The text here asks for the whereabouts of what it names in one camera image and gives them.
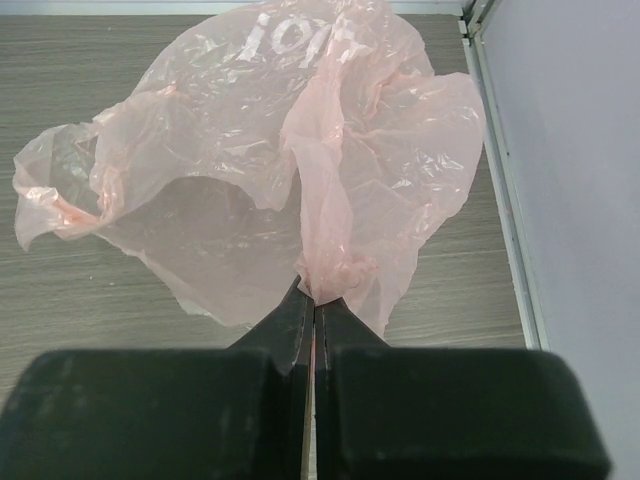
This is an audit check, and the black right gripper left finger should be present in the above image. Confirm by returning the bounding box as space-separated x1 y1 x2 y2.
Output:
1 287 314 479

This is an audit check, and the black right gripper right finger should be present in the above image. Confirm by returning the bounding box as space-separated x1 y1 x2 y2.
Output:
314 300 612 479

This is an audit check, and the pink plastic trash bag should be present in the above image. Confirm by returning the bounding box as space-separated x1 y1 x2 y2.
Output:
13 1 485 334

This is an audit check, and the aluminium frame post back right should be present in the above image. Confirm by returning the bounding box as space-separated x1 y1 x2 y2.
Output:
461 1 549 350

